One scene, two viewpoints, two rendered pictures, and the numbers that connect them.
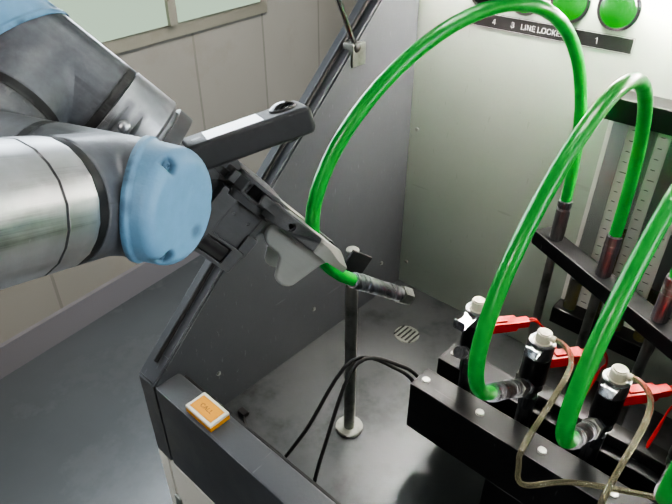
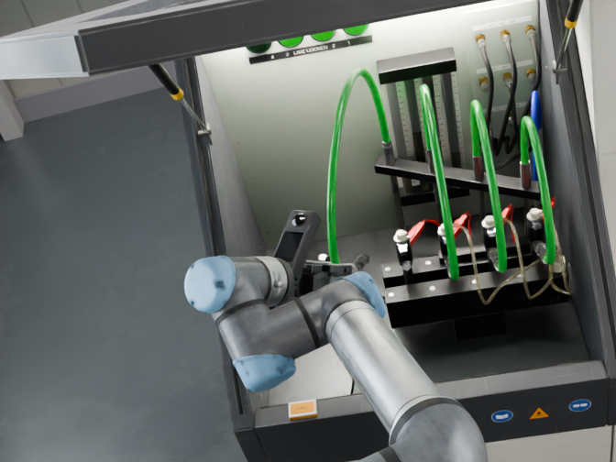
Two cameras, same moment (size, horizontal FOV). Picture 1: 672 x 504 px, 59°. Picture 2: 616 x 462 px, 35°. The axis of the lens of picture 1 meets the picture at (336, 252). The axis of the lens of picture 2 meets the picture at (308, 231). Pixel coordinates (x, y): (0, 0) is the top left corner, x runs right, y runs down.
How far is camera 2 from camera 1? 1.14 m
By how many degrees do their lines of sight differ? 28
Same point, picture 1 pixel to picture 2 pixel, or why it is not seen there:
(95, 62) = (255, 267)
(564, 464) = (489, 280)
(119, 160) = (358, 293)
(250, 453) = (349, 405)
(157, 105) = (276, 264)
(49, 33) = (240, 269)
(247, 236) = not seen: hidden behind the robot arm
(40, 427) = not seen: outside the picture
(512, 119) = (313, 104)
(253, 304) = not seen: hidden behind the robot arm
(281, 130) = (313, 231)
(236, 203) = (317, 280)
